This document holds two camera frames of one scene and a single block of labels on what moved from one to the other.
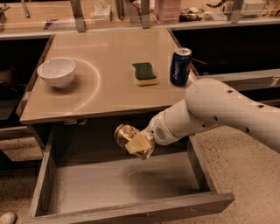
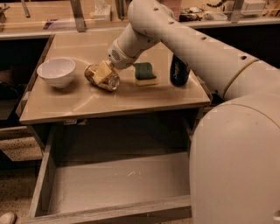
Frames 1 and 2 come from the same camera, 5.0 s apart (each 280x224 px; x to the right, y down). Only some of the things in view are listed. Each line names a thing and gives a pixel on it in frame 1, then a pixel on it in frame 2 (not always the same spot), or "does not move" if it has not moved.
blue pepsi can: (180, 66) does not move
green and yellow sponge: (143, 74) does not move
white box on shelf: (101, 13) does not move
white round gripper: (157, 129) -> (119, 59)
